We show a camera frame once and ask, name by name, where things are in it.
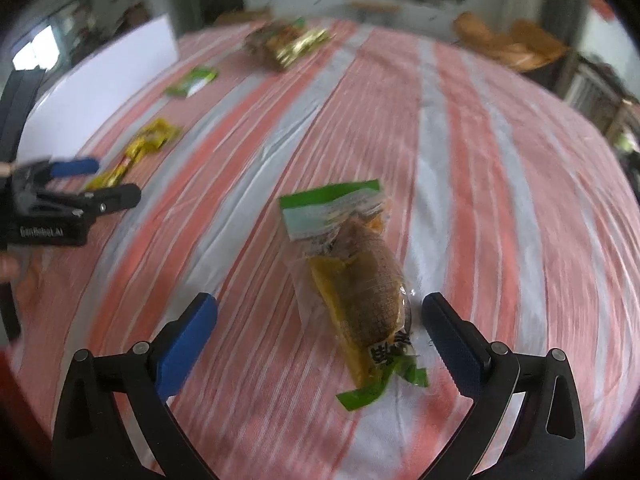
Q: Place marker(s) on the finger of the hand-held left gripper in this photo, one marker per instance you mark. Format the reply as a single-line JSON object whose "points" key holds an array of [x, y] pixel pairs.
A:
{"points": [[112, 199], [75, 167]]}

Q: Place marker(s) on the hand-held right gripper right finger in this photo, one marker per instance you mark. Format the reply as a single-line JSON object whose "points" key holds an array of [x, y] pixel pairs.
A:
{"points": [[452, 345]]}

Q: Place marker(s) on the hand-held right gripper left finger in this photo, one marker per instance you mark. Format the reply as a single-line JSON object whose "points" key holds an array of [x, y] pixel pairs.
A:
{"points": [[187, 345]]}

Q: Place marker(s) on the small yellow snack packet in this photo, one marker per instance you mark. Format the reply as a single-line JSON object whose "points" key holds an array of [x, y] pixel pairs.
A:
{"points": [[152, 137], [112, 175]]}

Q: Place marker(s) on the green brown snack packet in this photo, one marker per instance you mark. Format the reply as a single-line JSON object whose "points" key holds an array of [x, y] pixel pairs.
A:
{"points": [[360, 280]]}

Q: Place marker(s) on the small green snack packet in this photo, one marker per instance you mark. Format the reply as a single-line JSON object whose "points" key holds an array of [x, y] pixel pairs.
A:
{"points": [[192, 81]]}

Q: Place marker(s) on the person's left hand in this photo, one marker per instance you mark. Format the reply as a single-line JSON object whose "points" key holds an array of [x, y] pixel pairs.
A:
{"points": [[7, 267]]}

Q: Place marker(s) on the glass balcony door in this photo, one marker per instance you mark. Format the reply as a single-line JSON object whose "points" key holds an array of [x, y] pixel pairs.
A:
{"points": [[35, 47]]}

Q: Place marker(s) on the striped tablecloth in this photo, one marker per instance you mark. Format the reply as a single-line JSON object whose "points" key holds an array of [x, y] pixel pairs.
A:
{"points": [[475, 210]]}

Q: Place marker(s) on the cardboard box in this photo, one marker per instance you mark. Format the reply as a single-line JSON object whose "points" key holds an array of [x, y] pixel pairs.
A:
{"points": [[245, 16]]}

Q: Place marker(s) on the brown gold snack packet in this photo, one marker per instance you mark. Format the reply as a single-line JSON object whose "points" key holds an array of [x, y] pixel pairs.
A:
{"points": [[280, 45]]}

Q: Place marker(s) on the white television cabinet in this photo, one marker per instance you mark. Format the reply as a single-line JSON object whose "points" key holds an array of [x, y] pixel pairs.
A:
{"points": [[320, 2]]}

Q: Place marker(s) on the wooden chair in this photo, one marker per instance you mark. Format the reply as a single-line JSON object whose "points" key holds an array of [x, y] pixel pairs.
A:
{"points": [[595, 90]]}

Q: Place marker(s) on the orange lounge chair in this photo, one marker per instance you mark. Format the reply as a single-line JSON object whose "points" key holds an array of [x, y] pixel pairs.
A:
{"points": [[510, 42]]}

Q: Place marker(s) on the wooden stool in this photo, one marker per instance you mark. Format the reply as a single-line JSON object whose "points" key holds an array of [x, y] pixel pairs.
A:
{"points": [[376, 6]]}

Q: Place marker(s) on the red wall hanging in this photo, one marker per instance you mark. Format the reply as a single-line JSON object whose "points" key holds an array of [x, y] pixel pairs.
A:
{"points": [[604, 6]]}

